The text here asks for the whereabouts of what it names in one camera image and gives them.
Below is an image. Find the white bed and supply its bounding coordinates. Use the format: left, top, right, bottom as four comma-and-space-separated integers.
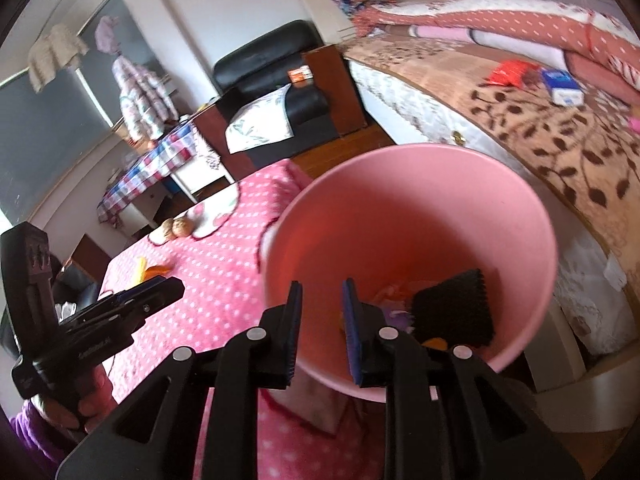
339, 0, 640, 432

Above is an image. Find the hanging beige garment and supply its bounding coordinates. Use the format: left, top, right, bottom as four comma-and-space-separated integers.
27, 23, 91, 93

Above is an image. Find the pink plastic bucket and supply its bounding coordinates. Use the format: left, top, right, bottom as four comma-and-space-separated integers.
262, 143, 559, 404

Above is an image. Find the purple wrapper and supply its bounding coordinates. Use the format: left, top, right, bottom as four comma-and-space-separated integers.
382, 309, 417, 334

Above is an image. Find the plaid tablecloth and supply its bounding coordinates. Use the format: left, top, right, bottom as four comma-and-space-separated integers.
96, 121, 202, 227

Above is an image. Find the blue and white box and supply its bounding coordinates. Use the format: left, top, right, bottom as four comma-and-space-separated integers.
540, 68, 585, 107

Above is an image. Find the hanging plaid garment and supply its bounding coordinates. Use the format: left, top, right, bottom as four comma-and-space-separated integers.
112, 55, 179, 142

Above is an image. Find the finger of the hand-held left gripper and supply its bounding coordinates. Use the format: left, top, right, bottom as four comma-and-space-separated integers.
62, 282, 161, 326
75, 276, 185, 357

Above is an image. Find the grey window blind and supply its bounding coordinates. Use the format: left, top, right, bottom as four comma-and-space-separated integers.
79, 0, 167, 127
0, 66, 127, 222

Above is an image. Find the wooden side table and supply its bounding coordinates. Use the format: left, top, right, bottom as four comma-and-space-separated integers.
192, 87, 262, 182

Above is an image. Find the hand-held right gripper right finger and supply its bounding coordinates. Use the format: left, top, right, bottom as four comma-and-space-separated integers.
341, 278, 584, 480

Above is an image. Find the white table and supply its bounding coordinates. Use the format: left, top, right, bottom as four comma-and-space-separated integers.
119, 156, 237, 237

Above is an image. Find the brown leaf-print blanket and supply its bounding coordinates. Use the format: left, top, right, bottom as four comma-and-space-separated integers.
344, 35, 640, 292

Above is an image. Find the pink polka-dot blanket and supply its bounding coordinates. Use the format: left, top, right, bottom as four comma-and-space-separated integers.
97, 159, 397, 480

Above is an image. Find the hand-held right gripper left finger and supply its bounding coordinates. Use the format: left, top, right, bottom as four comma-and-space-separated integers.
56, 281, 304, 480

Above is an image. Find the person's left hand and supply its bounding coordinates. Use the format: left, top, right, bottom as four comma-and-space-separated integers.
29, 359, 120, 434

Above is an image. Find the black leather armchair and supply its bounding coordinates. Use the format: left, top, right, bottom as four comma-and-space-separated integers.
212, 20, 334, 159
51, 255, 102, 322

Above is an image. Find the white floral pillow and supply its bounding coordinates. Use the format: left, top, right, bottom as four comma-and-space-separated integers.
223, 83, 296, 156

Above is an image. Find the pink dotted quilt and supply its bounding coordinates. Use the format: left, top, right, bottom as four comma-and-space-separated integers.
352, 0, 640, 92

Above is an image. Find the hanging pink hat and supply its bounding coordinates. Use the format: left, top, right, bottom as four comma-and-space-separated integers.
94, 15, 122, 54

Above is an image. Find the wooden bedside cabinet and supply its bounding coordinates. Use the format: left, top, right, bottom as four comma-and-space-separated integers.
302, 44, 374, 137

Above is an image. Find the red snack packet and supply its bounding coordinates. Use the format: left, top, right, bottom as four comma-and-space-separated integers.
484, 59, 542, 87

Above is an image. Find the person's left forearm purple sleeve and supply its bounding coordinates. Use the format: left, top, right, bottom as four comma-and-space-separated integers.
9, 401, 85, 467

